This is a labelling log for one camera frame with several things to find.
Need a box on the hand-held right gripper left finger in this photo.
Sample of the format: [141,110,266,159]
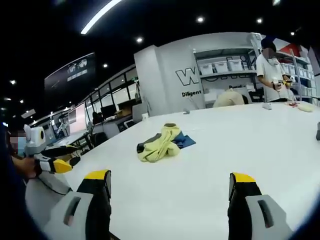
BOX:
[43,169,112,240]

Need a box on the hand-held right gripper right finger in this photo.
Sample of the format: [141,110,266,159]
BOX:
[227,171,294,240]

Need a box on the yellow garment with grey trim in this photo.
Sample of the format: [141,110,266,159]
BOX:
[136,122,182,164]

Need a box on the blue cloth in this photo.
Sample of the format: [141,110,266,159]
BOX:
[174,130,197,150]

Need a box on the person's left hand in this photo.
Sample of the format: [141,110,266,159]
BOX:
[13,156,41,180]

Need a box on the black computer monitor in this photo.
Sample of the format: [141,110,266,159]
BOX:
[100,104,118,120]

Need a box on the pale yellow cloth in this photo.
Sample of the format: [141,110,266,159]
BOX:
[298,102,315,113]

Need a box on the grey metal storage shelf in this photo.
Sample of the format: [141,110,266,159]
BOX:
[193,46,259,102]

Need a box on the grey metal shelf with bins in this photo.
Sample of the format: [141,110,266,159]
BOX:
[276,43,316,100]

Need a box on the long ceiling strip light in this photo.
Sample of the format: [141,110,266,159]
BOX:
[80,0,124,35]

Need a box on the row of white storage bins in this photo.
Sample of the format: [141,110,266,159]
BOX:
[199,57,244,75]

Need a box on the large dark wall screen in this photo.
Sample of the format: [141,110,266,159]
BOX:
[44,51,97,101]

